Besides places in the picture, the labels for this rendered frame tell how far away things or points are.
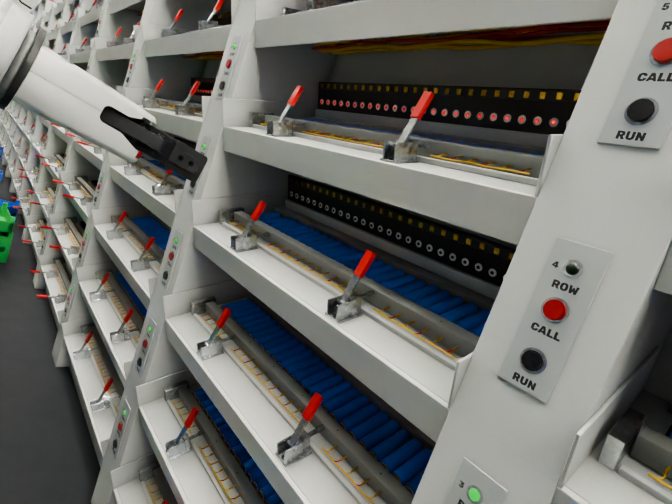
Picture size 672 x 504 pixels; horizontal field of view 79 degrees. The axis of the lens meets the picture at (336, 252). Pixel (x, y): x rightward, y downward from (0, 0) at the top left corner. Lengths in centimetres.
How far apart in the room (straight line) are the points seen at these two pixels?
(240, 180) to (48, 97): 51
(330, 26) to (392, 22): 12
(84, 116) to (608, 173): 41
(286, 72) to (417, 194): 52
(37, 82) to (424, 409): 43
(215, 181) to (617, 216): 67
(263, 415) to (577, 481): 41
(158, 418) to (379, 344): 59
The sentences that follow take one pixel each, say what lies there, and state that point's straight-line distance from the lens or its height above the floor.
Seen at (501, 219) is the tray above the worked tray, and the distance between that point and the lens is 39.
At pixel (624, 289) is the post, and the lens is 35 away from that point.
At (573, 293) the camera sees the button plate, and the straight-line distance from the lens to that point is 35.
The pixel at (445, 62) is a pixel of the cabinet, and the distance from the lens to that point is 76.
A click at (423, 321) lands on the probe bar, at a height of 75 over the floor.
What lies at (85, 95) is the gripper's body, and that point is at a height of 87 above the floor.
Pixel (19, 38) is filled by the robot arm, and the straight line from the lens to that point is 41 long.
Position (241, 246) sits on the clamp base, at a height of 73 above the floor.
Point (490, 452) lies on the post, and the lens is 39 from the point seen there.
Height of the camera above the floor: 86
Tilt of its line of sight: 7 degrees down
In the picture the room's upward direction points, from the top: 19 degrees clockwise
